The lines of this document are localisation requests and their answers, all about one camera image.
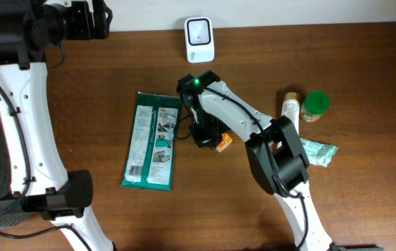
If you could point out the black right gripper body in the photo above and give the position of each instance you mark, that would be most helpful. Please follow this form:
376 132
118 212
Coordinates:
208 127

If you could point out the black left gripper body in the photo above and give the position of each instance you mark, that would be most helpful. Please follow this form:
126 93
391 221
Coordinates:
79 26

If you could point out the orange tissue packet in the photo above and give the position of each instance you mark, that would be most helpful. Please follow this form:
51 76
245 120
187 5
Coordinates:
225 141

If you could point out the green 3M gloves package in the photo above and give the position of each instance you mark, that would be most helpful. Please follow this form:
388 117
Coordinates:
151 151

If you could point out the white tube gold cap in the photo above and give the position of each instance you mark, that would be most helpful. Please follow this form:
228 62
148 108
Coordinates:
291 108

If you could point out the green lid jar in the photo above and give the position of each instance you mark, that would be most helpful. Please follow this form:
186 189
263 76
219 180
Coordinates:
314 106

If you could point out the light green wipes packet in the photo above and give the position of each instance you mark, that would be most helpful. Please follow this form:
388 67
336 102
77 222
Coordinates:
319 154

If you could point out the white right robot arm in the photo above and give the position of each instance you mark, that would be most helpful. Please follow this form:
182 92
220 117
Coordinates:
277 159

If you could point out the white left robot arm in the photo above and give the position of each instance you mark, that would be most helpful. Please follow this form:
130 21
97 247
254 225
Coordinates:
33 179

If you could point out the white barcode scanner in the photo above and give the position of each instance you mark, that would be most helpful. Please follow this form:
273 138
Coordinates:
199 40

